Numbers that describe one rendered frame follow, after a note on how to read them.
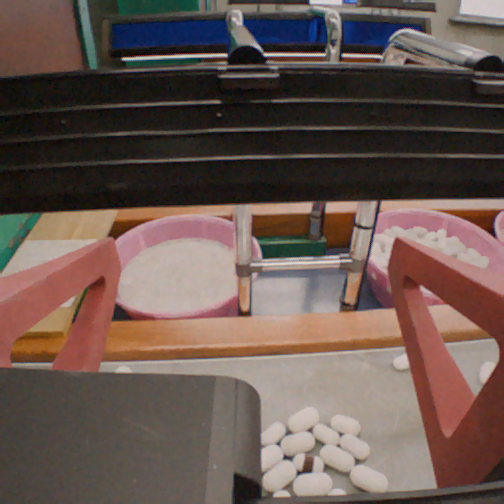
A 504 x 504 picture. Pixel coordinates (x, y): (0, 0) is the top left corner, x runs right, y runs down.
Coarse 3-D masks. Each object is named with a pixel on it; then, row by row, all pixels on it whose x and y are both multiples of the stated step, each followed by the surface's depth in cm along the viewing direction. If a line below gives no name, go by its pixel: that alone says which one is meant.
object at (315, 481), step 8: (320, 472) 36; (296, 480) 36; (304, 480) 35; (312, 480) 35; (320, 480) 35; (328, 480) 35; (296, 488) 35; (304, 488) 35; (312, 488) 35; (320, 488) 35; (328, 488) 35
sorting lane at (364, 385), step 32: (352, 352) 51; (384, 352) 51; (480, 352) 50; (256, 384) 47; (288, 384) 47; (320, 384) 47; (352, 384) 47; (384, 384) 47; (480, 384) 46; (288, 416) 43; (320, 416) 43; (352, 416) 43; (384, 416) 43; (416, 416) 43; (320, 448) 40; (384, 448) 40; (416, 448) 40; (416, 480) 37
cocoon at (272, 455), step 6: (264, 450) 38; (270, 450) 38; (276, 450) 38; (264, 456) 37; (270, 456) 37; (276, 456) 38; (282, 456) 38; (264, 462) 37; (270, 462) 37; (276, 462) 38; (264, 468) 37
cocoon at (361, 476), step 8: (352, 472) 36; (360, 472) 36; (368, 472) 36; (376, 472) 36; (352, 480) 36; (360, 480) 35; (368, 480) 35; (376, 480) 35; (384, 480) 35; (368, 488) 35; (376, 488) 35; (384, 488) 35
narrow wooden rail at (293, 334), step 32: (160, 320) 52; (192, 320) 52; (224, 320) 52; (256, 320) 52; (288, 320) 52; (320, 320) 52; (352, 320) 52; (384, 320) 52; (448, 320) 52; (32, 352) 47; (128, 352) 48; (160, 352) 48; (192, 352) 49; (224, 352) 49; (256, 352) 50; (288, 352) 50; (320, 352) 50
